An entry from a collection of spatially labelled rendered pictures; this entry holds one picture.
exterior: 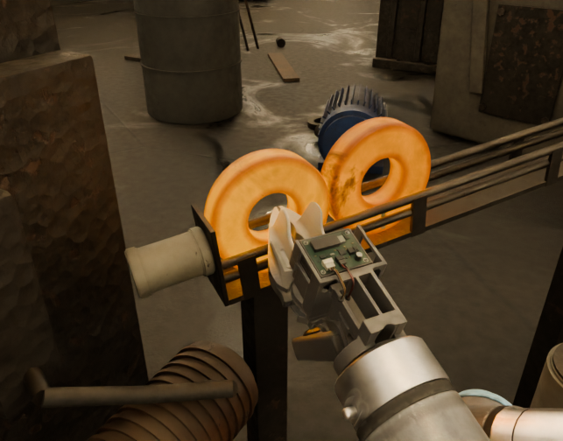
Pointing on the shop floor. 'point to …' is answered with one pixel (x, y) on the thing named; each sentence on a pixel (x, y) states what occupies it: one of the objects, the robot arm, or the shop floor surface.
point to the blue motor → (348, 118)
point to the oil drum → (190, 59)
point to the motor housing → (213, 416)
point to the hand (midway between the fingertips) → (280, 220)
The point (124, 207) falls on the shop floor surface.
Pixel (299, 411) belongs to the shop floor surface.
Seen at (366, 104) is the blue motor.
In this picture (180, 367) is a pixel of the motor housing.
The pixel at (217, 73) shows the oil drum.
